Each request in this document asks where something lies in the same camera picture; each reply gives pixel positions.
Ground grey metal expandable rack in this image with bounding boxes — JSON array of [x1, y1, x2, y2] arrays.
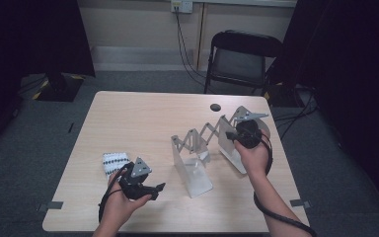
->
[[171, 105, 272, 199]]

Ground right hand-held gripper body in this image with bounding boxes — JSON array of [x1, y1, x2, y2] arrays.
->
[[235, 111, 269, 150]]

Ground grey tape strip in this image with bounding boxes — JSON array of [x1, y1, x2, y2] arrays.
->
[[289, 198, 312, 209], [38, 200, 64, 212]]

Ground black stand base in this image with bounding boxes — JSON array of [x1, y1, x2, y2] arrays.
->
[[33, 72, 87, 103]]

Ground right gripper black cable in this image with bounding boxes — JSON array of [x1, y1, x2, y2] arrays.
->
[[252, 131, 319, 237]]

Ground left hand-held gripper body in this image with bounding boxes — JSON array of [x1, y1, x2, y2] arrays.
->
[[117, 156, 153, 201]]

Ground black curtain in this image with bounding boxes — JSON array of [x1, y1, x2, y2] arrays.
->
[[269, 0, 379, 208], [0, 0, 96, 156]]

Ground black folding chair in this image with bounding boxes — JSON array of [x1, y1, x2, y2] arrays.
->
[[203, 29, 284, 97]]

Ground white wall socket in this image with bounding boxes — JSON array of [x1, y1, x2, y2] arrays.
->
[[171, 0, 193, 14]]

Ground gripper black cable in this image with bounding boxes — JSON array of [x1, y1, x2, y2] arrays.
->
[[98, 162, 136, 225], [252, 131, 319, 237]]

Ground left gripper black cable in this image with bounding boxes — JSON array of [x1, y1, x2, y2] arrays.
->
[[98, 162, 136, 225]]

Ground black floor cables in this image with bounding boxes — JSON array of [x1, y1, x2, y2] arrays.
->
[[272, 83, 320, 141]]

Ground white cloth with black diamonds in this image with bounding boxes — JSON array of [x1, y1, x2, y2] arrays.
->
[[102, 151, 131, 182]]

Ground black wall socket cables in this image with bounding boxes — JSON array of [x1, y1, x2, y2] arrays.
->
[[175, 9, 208, 88]]

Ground person's right hand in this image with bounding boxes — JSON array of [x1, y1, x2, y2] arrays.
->
[[235, 128, 273, 181]]

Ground person's left hand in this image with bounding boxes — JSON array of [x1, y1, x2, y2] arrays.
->
[[93, 170, 153, 237]]

